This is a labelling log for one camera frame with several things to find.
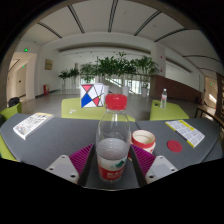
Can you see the clear red-capped water bottle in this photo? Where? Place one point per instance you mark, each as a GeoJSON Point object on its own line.
{"type": "Point", "coordinates": [112, 160]}

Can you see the white cube with coloured triangles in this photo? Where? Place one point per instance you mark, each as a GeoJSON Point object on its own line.
{"type": "Point", "coordinates": [90, 95]}

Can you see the group of potted green plants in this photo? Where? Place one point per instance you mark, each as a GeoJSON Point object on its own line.
{"type": "Point", "coordinates": [110, 65]}

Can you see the lime green chair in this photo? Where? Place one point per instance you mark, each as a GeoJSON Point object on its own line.
{"type": "Point", "coordinates": [10, 111]}

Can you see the black bag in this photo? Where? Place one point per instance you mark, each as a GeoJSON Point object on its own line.
{"type": "Point", "coordinates": [14, 101]}

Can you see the red and white mug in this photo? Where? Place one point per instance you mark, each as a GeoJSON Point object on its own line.
{"type": "Point", "coordinates": [144, 139]}

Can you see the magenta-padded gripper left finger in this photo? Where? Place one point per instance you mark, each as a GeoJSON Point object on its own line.
{"type": "Point", "coordinates": [63, 166]}

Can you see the white printed booklet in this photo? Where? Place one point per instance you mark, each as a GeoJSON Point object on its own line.
{"type": "Point", "coordinates": [31, 125]}

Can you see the green exit sign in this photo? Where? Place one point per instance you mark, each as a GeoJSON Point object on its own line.
{"type": "Point", "coordinates": [26, 50]}

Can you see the red fire extinguisher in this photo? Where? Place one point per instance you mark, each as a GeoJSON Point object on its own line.
{"type": "Point", "coordinates": [46, 90]}

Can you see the small clear water bottle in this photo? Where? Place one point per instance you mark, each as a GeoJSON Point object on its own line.
{"type": "Point", "coordinates": [163, 100]}

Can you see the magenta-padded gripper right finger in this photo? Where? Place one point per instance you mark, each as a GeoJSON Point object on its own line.
{"type": "Point", "coordinates": [160, 166]}

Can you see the white and yellow booklet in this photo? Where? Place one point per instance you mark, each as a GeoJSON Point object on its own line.
{"type": "Point", "coordinates": [186, 131]}

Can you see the wooden bench with black frame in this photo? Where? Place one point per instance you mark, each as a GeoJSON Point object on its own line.
{"type": "Point", "coordinates": [208, 113]}

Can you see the flat round red coaster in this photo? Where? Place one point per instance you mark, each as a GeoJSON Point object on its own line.
{"type": "Point", "coordinates": [174, 146]}

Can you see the framed wall picture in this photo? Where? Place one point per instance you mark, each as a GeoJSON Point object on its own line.
{"type": "Point", "coordinates": [49, 64]}

